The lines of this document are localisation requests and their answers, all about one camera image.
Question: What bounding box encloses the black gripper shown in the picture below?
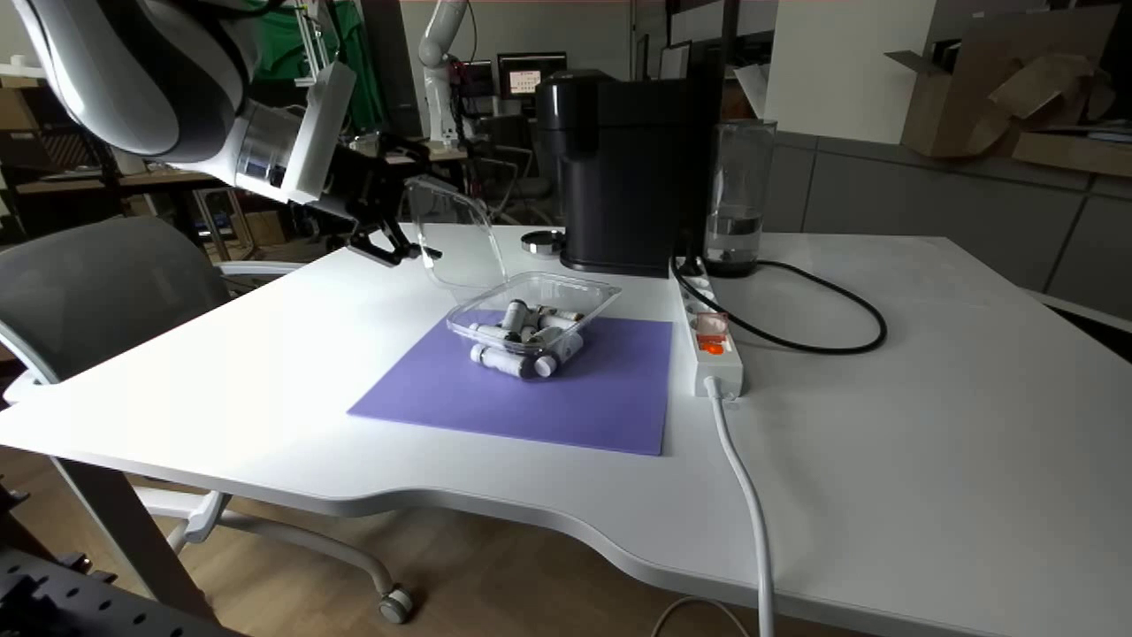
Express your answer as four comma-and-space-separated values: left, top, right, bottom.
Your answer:
312, 136, 449, 269

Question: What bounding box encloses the clear plastic bowl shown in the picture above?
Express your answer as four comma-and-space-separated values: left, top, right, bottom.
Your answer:
444, 292, 595, 386

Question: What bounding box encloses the white tube black band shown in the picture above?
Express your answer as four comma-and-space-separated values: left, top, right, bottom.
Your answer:
535, 329, 589, 367

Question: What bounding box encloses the small background monitor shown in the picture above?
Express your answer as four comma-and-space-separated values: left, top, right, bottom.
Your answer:
493, 47, 572, 107

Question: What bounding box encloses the black coffee machine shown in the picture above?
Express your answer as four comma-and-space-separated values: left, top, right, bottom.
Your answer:
538, 66, 726, 278

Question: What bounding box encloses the purple rectangular mat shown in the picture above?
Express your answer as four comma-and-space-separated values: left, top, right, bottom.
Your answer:
346, 313, 678, 459

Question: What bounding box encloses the grey office chair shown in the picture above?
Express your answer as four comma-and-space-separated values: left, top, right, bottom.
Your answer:
0, 213, 419, 630

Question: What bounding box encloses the white power strip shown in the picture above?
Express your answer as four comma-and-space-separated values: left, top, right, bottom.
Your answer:
673, 263, 749, 402

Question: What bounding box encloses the grey table leg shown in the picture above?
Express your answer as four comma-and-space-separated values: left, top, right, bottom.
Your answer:
50, 456, 222, 625

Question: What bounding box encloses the white panel board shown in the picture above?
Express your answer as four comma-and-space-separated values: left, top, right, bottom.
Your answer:
766, 0, 945, 149

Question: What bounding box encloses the black perforated board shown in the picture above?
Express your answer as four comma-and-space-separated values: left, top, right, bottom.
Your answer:
0, 544, 240, 637

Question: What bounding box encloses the grey cabinet row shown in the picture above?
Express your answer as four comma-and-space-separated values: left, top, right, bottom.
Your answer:
753, 127, 1132, 326

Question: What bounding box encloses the brown cardboard box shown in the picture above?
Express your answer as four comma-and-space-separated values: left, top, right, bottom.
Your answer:
886, 5, 1132, 184

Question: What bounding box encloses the white power strip cable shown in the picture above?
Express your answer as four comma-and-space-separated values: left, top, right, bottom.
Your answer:
703, 386, 785, 637

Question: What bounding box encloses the black power cable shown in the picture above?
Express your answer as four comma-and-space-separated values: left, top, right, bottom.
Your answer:
676, 256, 893, 359

